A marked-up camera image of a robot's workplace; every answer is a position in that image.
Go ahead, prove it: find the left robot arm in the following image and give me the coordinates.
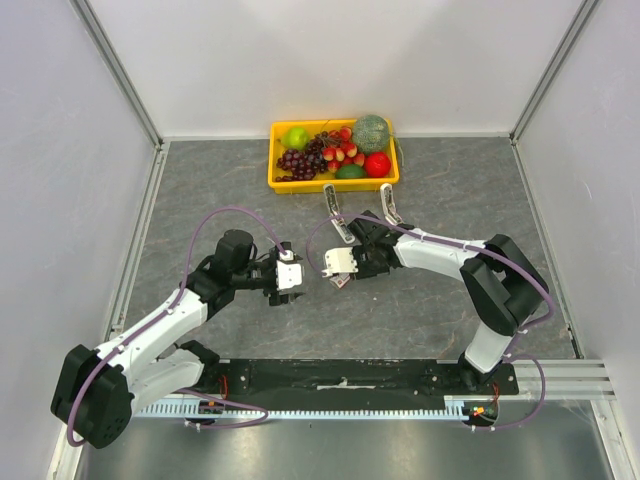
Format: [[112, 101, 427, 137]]
[[50, 230, 304, 449]]

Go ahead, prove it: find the white rectangular case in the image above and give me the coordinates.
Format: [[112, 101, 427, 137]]
[[379, 183, 403, 225]]

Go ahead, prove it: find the red strawberry cluster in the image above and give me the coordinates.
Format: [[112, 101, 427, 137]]
[[319, 126, 365, 173]]

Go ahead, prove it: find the dark purple grape bunch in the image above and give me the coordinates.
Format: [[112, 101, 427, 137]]
[[275, 133, 328, 182]]

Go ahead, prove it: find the green lime fruit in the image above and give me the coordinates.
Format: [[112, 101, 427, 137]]
[[335, 164, 366, 180]]

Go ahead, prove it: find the green white stapler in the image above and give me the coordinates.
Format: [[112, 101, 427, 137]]
[[323, 183, 356, 244]]

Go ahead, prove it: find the green pear fruit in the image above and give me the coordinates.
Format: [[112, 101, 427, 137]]
[[279, 126, 311, 151]]

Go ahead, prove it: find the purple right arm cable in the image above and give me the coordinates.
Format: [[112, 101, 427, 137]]
[[304, 215, 556, 432]]

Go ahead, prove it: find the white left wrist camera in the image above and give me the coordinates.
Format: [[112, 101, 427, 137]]
[[276, 242, 304, 292]]

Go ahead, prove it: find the yellow plastic tray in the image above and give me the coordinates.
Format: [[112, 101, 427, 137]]
[[267, 119, 400, 194]]

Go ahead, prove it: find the grey slotted cable duct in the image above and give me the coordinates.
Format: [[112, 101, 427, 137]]
[[135, 395, 497, 424]]

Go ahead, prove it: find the green netted melon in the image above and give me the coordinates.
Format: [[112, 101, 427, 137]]
[[352, 114, 391, 155]]

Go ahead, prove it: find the aluminium frame rail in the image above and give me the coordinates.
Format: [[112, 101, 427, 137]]
[[69, 356, 617, 400]]

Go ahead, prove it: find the red white staple box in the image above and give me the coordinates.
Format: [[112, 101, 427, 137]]
[[329, 273, 352, 289]]

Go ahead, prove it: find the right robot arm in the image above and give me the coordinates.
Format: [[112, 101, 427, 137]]
[[348, 211, 555, 394]]

